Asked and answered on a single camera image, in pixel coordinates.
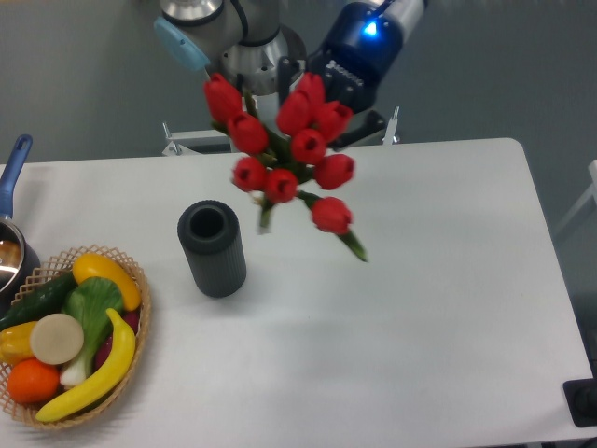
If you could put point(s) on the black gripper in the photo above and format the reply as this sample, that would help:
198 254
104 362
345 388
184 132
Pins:
352 60

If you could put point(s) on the red tulip bouquet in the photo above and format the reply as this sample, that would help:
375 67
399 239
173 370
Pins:
293 161

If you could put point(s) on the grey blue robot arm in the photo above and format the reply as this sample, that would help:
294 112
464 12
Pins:
247 44

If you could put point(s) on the dark grey ribbed vase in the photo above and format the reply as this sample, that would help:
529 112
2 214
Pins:
210 235

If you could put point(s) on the purple eggplant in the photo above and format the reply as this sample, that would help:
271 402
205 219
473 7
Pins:
132 319

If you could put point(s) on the green bok choy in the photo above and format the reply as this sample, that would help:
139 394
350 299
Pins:
87 304

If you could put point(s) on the yellow banana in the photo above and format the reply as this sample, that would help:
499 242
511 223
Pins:
102 381

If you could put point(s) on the green cucumber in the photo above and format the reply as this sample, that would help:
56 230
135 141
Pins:
45 300

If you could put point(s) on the woven wicker basket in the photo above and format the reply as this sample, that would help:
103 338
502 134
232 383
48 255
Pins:
49 270

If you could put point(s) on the beige round disc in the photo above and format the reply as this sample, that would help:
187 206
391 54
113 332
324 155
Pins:
56 339

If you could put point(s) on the black device at edge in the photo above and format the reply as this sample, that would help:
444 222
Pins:
581 400

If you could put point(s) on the yellow bell pepper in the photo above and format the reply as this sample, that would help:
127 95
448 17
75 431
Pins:
15 343

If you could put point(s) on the orange fruit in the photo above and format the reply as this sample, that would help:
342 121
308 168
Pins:
32 381

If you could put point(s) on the white frame at right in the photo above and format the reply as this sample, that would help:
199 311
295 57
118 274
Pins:
581 209

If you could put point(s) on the blue handled saucepan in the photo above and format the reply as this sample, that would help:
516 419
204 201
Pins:
18 259

